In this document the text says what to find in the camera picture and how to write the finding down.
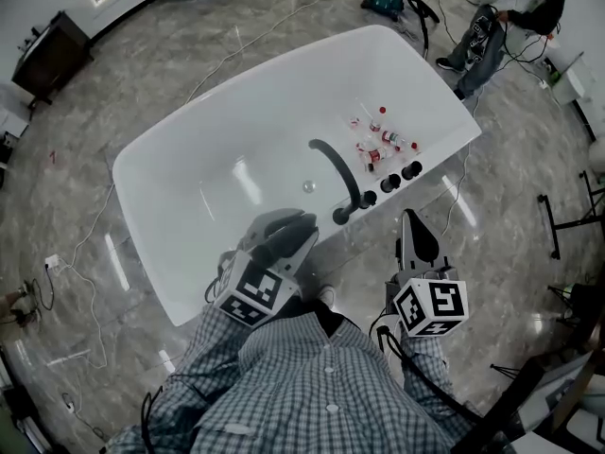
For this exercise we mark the black faucet knob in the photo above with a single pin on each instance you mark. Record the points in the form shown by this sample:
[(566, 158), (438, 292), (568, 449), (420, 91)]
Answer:
[(368, 199), (390, 183), (410, 170)]

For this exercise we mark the pile of red-capped plastic bottles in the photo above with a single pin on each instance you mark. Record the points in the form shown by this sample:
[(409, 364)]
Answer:
[(390, 136)]

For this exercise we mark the dark wooden cabinet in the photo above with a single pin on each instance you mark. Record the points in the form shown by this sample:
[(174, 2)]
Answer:
[(52, 55)]

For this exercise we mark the person's white shoe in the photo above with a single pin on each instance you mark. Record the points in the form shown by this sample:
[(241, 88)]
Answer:
[(327, 296)]

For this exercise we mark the white power strip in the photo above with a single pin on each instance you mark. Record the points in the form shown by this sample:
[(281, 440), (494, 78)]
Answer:
[(54, 262)]

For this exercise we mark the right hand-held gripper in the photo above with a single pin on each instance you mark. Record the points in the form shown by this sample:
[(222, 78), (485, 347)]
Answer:
[(435, 305)]

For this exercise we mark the person's black trouser leg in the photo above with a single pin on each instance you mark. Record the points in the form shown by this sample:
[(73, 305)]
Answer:
[(331, 317)]

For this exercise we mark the person's checked shirt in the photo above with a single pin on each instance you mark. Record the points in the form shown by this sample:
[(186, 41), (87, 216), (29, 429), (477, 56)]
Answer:
[(293, 386)]

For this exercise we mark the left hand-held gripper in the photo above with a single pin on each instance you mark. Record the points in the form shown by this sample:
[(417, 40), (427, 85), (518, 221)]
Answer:
[(255, 291)]

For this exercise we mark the white floor cabinet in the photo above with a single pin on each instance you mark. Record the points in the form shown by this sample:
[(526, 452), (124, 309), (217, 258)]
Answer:
[(12, 116)]

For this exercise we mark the black metal floor stand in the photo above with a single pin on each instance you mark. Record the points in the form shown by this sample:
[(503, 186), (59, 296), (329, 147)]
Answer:
[(550, 225)]

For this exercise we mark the white bathtub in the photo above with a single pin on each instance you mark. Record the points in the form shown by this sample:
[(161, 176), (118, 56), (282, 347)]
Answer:
[(212, 182)]

